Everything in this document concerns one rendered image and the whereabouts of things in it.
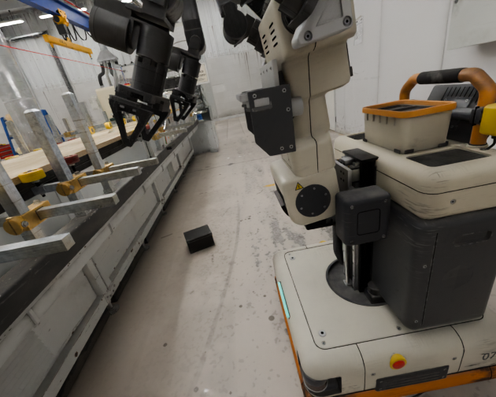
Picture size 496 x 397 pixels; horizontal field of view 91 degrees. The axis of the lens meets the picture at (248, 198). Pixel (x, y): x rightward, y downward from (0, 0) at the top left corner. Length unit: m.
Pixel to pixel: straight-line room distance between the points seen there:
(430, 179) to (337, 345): 0.56
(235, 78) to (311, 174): 10.71
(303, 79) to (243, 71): 10.70
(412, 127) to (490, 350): 0.71
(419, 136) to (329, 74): 0.30
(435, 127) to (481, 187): 0.20
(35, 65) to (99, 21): 13.01
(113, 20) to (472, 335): 1.18
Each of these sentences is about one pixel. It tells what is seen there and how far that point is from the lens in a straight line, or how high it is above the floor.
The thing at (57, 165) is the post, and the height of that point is 0.92.
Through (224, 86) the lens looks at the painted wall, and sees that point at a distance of 11.32.
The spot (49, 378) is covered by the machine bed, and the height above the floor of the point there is 0.17.
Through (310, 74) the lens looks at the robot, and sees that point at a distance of 0.69.
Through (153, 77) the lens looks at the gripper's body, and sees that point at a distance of 0.51.
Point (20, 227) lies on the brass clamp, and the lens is 0.96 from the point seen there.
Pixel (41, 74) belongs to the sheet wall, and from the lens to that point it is 13.46.
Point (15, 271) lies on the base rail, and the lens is 0.98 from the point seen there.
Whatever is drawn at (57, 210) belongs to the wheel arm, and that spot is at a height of 0.81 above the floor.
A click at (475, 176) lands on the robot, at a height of 0.79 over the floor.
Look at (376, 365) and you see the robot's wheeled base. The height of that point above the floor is 0.25.
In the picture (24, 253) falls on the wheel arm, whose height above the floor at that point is 0.81.
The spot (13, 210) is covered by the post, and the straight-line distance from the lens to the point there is 0.98.
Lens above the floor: 1.05
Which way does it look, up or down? 24 degrees down
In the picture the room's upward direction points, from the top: 11 degrees counter-clockwise
